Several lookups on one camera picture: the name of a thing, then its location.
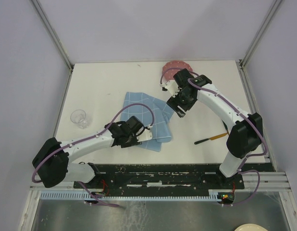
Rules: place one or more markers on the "green handled gold knife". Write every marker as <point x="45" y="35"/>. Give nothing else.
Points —
<point x="211" y="138"/>

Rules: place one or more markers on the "clear plastic cup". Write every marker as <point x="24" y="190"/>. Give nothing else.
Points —
<point x="79" y="118"/>

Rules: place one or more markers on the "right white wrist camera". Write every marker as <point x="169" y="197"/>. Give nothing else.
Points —
<point x="172" y="87"/>

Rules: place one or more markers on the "light blue cable duct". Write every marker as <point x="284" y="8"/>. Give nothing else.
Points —
<point x="82" y="195"/>

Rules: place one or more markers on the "left aluminium frame post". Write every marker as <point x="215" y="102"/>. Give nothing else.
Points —
<point x="51" y="32"/>

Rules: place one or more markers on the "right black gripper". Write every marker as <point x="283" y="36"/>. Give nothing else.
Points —
<point x="173" y="102"/>

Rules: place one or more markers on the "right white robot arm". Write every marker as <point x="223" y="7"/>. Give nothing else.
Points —
<point x="245" y="129"/>

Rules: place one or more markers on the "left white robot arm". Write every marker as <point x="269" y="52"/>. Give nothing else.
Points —
<point x="54" y="163"/>

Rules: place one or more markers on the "blue checked cloth placemat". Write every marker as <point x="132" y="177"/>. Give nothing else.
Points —
<point x="162" y="115"/>

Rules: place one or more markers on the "cream plate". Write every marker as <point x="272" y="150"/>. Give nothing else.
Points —
<point x="250" y="227"/>

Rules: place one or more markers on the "green handled gold fork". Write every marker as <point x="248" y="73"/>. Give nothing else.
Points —
<point x="226" y="128"/>

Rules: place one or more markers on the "aluminium frame post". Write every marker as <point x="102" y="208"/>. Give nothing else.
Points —
<point x="268" y="18"/>
<point x="51" y="32"/>

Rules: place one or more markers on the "pink dotted plate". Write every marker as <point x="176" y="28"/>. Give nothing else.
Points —
<point x="172" y="67"/>

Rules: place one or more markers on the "right aluminium frame post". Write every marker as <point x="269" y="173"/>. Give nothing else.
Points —
<point x="268" y="18"/>

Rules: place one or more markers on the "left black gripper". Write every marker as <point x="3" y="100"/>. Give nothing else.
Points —
<point x="133" y="142"/>

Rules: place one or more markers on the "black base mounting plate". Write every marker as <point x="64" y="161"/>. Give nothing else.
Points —
<point x="162" y="179"/>

